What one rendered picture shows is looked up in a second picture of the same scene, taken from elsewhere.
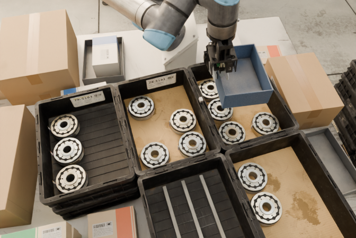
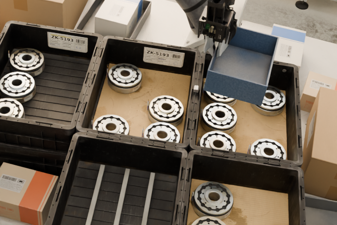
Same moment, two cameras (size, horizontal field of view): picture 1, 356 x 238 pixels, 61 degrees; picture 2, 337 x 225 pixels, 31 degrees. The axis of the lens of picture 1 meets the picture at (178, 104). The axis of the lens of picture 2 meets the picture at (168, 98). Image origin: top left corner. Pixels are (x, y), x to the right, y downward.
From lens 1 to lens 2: 73 cm
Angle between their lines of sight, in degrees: 16
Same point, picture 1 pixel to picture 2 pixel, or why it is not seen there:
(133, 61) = (150, 36)
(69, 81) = (57, 21)
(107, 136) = (68, 91)
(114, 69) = (119, 33)
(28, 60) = not seen: outside the picture
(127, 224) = (40, 191)
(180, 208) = (108, 195)
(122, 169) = not seen: hidden behind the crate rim
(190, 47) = not seen: hidden behind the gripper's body
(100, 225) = (10, 178)
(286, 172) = (262, 217)
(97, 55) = (107, 8)
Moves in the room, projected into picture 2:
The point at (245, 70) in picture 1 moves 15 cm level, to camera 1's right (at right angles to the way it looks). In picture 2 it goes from (257, 65) to (311, 85)
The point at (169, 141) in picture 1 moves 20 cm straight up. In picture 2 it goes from (137, 125) to (142, 75)
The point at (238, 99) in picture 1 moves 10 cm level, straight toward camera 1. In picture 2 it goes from (223, 83) to (196, 102)
